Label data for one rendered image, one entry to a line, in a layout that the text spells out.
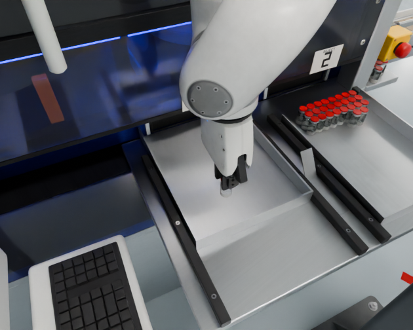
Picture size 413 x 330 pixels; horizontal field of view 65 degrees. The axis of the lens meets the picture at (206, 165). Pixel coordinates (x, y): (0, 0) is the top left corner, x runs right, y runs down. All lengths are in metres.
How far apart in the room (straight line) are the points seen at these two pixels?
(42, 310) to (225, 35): 0.60
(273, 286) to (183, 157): 0.35
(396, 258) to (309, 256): 1.21
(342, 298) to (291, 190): 0.98
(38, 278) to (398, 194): 0.76
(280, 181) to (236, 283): 0.25
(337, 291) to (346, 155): 0.92
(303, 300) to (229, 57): 1.38
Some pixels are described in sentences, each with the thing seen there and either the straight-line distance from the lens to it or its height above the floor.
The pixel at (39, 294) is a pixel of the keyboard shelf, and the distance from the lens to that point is 0.75.
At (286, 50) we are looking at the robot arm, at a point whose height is 1.30.
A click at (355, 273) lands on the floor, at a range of 1.71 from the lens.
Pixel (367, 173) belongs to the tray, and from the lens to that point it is 0.82.
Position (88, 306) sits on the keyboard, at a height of 0.83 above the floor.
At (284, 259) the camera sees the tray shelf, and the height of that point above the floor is 0.88.
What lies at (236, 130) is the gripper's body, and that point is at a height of 1.15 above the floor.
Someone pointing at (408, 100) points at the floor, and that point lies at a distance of 2.82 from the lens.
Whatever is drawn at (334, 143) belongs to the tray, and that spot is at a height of 0.88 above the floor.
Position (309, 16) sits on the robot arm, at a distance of 0.30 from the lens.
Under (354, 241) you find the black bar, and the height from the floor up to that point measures 0.90.
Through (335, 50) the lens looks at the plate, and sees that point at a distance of 0.89.
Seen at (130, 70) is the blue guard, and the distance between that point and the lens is 0.63.
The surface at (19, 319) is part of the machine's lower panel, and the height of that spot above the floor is 0.39.
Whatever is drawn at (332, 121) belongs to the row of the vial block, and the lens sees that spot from 0.89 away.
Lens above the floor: 1.44
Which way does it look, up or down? 48 degrees down
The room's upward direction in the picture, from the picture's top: straight up
